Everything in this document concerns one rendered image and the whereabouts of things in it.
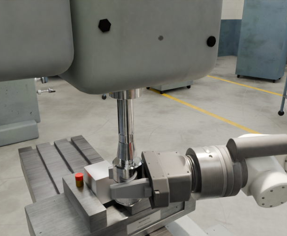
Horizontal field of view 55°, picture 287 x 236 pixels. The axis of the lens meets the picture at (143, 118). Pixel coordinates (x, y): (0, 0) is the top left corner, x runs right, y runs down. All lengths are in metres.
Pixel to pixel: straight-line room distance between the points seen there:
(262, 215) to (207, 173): 1.87
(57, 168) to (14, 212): 1.50
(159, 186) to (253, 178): 0.16
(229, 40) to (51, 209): 9.75
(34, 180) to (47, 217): 0.27
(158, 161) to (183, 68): 0.19
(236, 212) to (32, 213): 1.82
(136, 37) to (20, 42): 0.11
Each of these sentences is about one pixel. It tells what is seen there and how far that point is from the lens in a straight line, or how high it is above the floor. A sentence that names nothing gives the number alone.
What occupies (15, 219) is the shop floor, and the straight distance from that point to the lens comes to 2.29.
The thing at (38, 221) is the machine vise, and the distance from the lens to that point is 0.59.
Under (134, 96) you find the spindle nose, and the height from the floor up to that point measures 1.28.
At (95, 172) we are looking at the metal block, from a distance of 0.56.
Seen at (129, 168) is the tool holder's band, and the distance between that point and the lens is 0.42.
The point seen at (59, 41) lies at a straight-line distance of 0.23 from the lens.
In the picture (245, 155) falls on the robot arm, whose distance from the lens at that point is 0.46.
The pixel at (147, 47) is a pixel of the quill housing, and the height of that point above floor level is 1.36.
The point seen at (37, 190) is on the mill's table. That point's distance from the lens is 0.81.
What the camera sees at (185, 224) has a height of 0.87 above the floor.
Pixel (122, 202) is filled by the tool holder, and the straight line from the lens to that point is 0.46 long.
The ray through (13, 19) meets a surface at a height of 1.39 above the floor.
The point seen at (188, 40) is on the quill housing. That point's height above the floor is 1.36.
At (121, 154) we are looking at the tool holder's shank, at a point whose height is 1.19.
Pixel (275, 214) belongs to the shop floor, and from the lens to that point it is 2.35.
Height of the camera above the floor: 1.39
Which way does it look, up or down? 21 degrees down
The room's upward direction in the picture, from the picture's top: straight up
